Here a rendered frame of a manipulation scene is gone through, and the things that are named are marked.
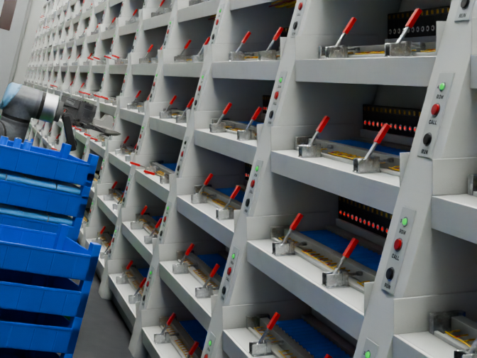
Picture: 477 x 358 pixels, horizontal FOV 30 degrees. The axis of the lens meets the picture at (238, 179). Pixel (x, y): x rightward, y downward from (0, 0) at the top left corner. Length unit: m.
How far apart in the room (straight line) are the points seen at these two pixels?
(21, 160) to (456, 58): 1.19
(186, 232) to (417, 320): 1.41
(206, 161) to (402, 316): 1.41
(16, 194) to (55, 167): 0.11
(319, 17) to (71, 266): 0.73
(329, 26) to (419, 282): 0.81
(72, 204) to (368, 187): 0.99
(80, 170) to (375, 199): 1.00
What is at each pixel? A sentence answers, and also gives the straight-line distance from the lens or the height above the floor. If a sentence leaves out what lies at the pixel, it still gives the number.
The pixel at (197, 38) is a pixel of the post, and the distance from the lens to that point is 3.27.
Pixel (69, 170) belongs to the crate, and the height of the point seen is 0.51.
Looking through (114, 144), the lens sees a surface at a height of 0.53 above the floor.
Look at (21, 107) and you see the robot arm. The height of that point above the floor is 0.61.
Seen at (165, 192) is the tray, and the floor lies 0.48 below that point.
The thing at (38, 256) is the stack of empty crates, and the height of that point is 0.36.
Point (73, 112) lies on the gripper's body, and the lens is 2.88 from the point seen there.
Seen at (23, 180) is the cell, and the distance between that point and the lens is 2.18.
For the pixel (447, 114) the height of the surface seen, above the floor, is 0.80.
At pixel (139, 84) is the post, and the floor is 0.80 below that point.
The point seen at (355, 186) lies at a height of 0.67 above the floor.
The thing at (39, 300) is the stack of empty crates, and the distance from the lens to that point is 1.88.
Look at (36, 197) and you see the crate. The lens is 2.19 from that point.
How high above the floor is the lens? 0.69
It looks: 3 degrees down
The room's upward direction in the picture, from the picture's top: 15 degrees clockwise
